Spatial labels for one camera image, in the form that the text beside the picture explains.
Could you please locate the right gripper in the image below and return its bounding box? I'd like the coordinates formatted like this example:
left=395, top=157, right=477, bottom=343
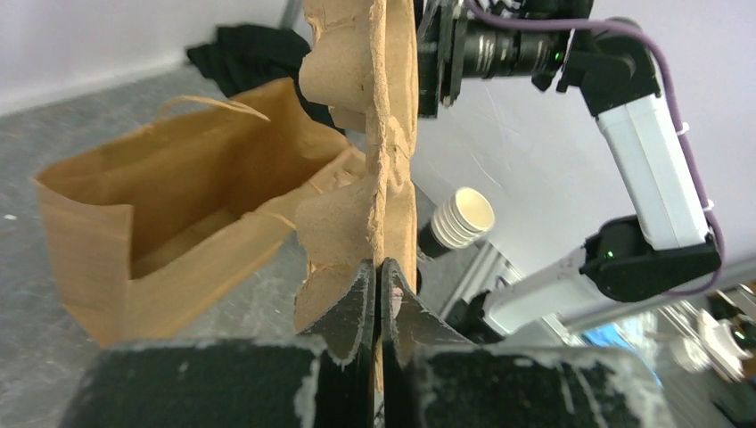
left=415, top=1, right=467, bottom=119

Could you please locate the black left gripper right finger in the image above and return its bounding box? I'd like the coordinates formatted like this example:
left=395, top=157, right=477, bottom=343
left=381, top=259, right=675, bottom=427

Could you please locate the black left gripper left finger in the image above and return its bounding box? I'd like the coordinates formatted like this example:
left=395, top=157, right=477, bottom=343
left=61, top=260, right=376, bottom=427

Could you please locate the single cardboard cup carrier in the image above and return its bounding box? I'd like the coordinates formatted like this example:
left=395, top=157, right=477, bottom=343
left=292, top=0, right=422, bottom=335

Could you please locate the brown paper bag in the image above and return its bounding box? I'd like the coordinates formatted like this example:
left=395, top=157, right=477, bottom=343
left=35, top=78, right=365, bottom=347

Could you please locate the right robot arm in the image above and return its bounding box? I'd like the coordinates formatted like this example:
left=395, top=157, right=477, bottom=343
left=413, top=1, right=734, bottom=275

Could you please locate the stack of paper cups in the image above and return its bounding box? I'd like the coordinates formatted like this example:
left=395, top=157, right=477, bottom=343
left=417, top=187, right=496, bottom=259

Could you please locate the black cloth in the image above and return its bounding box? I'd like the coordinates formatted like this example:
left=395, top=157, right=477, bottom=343
left=185, top=24, right=336, bottom=128

